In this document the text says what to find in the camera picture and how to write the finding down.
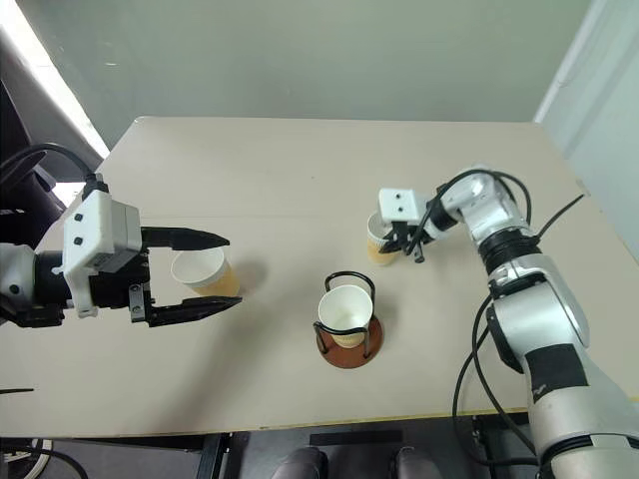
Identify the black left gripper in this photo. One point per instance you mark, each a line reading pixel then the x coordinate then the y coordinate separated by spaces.
pixel 120 284

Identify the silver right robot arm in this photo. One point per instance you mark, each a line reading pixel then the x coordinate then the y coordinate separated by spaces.
pixel 541 309

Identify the dark rounded shape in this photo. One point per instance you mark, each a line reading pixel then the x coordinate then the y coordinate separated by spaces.
pixel 299 464
pixel 414 464

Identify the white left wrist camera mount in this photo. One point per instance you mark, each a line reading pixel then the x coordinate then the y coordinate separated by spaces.
pixel 95 224

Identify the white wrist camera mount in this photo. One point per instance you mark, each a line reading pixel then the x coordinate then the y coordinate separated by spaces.
pixel 397 202
pixel 95 224

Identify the black table crossbar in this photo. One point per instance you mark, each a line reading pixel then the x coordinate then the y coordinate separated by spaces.
pixel 354 438

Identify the black table leg frame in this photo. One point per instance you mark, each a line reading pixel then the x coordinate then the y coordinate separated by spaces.
pixel 212 454

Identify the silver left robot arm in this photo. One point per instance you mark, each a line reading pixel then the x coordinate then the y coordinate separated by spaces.
pixel 15 272

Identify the white and tan paper cup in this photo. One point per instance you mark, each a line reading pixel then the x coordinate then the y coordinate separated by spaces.
pixel 202 269
pixel 375 252
pixel 344 312

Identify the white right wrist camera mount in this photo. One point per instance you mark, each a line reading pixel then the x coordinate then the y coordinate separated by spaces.
pixel 397 202

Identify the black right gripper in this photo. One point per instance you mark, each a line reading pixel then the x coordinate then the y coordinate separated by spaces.
pixel 410 232

